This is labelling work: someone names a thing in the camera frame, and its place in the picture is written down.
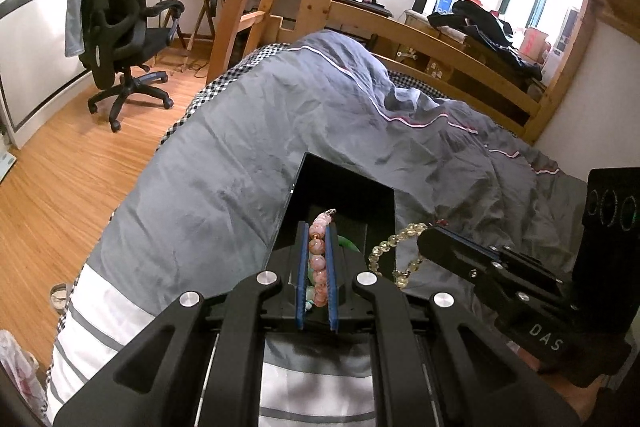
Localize black office chair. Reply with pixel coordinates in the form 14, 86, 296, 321
80, 0, 187, 132

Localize black floor cables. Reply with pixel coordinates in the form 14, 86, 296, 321
169, 56, 210, 76

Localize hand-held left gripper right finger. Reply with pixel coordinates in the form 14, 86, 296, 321
327, 226, 567, 427

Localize white plastic bag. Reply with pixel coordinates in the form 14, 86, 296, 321
0, 329, 52, 424

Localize pink box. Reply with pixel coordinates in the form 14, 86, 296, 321
520, 27, 549, 60

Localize white striped wardrobe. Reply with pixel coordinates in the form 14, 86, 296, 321
0, 0, 182, 148

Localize grey duvet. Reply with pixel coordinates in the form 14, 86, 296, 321
85, 29, 591, 358

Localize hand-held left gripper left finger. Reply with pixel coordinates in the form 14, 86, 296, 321
52, 221, 307, 427

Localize black clothes pile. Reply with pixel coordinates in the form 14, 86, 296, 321
427, 0, 545, 80

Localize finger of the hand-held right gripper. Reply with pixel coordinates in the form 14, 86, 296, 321
416, 226, 502, 294

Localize yellow bead bracelet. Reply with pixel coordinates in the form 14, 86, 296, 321
367, 221, 448, 289

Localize pink bead bracelet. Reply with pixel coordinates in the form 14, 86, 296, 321
306, 208, 339, 309

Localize white grey striped blanket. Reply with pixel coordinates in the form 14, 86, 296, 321
47, 257, 381, 427

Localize small bowl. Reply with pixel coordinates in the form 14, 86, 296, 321
49, 283, 72, 311

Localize black jewelry box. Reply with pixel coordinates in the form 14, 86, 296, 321
269, 152, 397, 325

